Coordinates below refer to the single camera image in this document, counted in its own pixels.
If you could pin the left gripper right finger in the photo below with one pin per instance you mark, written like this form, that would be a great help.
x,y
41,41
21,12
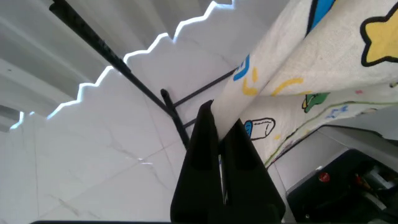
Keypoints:
x,y
248,193

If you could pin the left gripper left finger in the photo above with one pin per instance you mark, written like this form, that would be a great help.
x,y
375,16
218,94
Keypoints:
x,y
199,186

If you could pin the cream printed garment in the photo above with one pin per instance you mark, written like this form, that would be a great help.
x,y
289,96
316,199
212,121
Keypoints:
x,y
326,46

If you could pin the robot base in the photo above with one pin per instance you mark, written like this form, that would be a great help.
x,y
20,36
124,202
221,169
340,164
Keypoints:
x,y
342,186

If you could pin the black clothes rack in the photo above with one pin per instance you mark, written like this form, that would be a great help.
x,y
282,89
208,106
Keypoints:
x,y
93,40

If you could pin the white curtain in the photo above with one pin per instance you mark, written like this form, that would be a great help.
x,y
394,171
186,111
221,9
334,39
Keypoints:
x,y
62,46

